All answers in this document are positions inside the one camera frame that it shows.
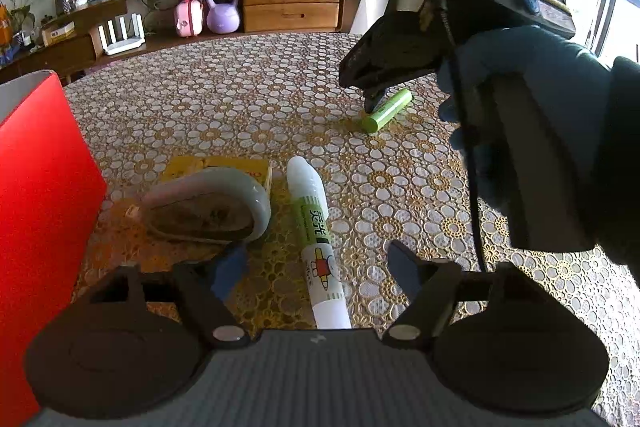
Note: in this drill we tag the small yellow carton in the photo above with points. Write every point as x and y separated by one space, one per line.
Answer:
59 34

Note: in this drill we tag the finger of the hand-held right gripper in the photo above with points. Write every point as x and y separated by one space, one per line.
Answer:
374 99

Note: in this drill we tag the white wifi router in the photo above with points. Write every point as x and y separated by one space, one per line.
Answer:
122 44

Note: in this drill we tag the white correction tape dispenser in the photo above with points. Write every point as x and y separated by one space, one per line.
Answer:
250 194

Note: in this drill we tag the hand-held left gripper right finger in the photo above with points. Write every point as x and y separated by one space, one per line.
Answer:
404 268

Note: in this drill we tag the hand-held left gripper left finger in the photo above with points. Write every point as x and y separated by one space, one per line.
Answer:
227 273

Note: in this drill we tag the floral lace tablecloth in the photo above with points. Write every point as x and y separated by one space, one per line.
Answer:
250 107

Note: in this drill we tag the white green glue bottle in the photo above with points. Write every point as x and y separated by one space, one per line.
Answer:
312 217

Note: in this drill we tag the wooden tv cabinet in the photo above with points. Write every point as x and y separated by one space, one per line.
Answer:
165 39

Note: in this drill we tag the red cardboard box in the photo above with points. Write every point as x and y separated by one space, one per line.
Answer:
40 207

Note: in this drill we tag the orange box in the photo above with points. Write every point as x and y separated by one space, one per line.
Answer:
4 29

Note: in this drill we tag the pink toy suitcase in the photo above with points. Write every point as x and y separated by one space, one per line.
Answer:
189 22

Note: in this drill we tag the small leafy houseplant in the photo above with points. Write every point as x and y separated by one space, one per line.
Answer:
17 19

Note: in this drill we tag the person's right hand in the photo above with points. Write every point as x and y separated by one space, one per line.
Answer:
540 52

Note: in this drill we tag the purple kettlebell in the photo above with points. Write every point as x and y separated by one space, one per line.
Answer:
222 19

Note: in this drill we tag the yellow flat box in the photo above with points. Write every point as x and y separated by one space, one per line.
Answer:
240 167

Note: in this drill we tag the green glue stick tube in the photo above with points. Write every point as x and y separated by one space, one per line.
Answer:
389 114

